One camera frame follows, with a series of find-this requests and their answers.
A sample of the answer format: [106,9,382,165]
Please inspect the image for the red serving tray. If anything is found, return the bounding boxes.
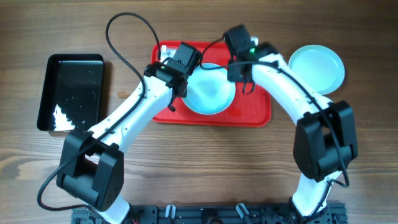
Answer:
[152,40,272,128]

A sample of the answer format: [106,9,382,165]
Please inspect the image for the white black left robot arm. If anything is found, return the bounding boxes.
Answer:
[56,42,201,223]

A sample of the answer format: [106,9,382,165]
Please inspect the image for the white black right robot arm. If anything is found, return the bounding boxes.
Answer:
[223,25,358,223]

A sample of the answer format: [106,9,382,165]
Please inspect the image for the light blue plate back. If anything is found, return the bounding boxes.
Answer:
[287,44,345,94]

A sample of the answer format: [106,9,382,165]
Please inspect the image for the black water tray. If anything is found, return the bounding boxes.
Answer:
[37,54,105,132]

